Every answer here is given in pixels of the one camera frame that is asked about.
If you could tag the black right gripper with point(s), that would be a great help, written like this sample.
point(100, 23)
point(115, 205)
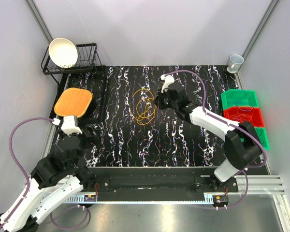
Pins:
point(158, 100)

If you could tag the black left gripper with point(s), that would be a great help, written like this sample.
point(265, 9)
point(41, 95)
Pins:
point(91, 140)

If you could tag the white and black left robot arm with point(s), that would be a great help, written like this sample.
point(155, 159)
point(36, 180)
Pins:
point(54, 179)

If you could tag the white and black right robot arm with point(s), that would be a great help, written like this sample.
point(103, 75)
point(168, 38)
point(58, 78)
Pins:
point(241, 143)

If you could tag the orange woven basket tray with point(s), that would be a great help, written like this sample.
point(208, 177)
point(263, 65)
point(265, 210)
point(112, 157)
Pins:
point(73, 102)

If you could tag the black marbled mat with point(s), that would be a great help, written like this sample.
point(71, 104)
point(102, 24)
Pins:
point(159, 139)

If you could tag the black tray under basket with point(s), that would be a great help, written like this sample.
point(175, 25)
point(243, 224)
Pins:
point(97, 84)

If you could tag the green bin far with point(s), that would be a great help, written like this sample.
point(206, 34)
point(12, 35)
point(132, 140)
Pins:
point(239, 98)

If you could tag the green bin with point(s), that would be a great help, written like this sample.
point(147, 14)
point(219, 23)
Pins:
point(263, 138)
point(239, 98)

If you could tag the red bin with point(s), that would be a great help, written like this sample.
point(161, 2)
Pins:
point(241, 114)

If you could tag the white mug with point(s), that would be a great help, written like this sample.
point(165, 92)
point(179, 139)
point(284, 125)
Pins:
point(235, 62)

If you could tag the white bowl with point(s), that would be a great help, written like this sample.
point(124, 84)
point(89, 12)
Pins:
point(63, 52)

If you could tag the green bin near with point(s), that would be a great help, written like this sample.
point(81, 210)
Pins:
point(263, 138)

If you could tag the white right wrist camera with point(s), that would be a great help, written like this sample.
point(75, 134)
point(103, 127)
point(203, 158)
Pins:
point(167, 80)

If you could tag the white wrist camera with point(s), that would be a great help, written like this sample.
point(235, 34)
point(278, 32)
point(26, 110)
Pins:
point(167, 80)
point(69, 125)

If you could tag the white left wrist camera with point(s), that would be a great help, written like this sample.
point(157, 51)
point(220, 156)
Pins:
point(69, 125)

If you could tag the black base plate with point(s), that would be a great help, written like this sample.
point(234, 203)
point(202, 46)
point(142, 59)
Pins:
point(157, 184)

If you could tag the black wire dish rack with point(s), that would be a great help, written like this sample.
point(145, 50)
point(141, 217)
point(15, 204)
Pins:
point(88, 61)

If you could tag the aluminium frame rail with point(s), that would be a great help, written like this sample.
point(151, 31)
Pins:
point(178, 202)

